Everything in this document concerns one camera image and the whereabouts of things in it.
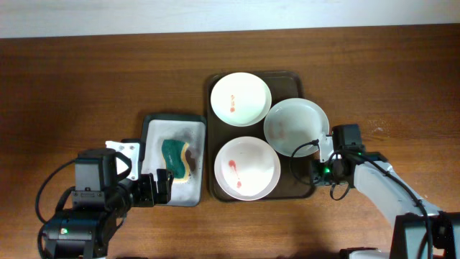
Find right black cable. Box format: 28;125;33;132
289;138;434;259

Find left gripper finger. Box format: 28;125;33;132
121;137;147;163
155;169;174;204

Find black cable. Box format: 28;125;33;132
289;138;434;259
34;158;78;224

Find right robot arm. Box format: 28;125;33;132
312;124;459;258

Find pale blue plate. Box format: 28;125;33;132
263;98;329;158

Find black soapy water tray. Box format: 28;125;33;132
141;114;206;207

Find left black cable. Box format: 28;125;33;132
34;158;78;224

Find pink white plate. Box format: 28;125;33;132
213;137;281;201

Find green yellow sponge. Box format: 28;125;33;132
161;140;190;183

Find brown serving tray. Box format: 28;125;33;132
206;71;316;203

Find cream white plate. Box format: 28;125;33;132
210;72;272;127

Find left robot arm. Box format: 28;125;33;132
37;139;174;258

